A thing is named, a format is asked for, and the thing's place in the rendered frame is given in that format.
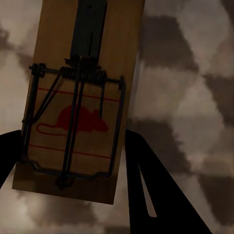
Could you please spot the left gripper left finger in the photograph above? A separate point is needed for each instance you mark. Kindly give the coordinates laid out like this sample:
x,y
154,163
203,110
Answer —
x,y
9,152

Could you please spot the mousetrap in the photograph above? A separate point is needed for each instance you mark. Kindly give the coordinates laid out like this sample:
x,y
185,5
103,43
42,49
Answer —
x,y
78,98

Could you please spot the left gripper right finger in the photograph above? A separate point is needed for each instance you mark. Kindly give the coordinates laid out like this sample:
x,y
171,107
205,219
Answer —
x,y
175,214

